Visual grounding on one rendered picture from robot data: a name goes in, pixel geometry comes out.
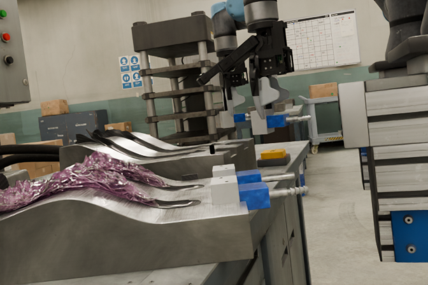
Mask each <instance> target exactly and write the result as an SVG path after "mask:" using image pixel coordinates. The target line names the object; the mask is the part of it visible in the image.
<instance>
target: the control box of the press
mask: <svg viewBox="0 0 428 285"><path fill-rule="evenodd" d="M30 101H31V94H30V89H29V80H28V75H27V68H26V63H25V54H24V46H23V41H22V32H21V27H20V19H19V14H18V6H17V0H0V109H1V108H6V109H9V108H10V107H12V106H14V105H18V104H27V103H29V102H30Z"/></svg>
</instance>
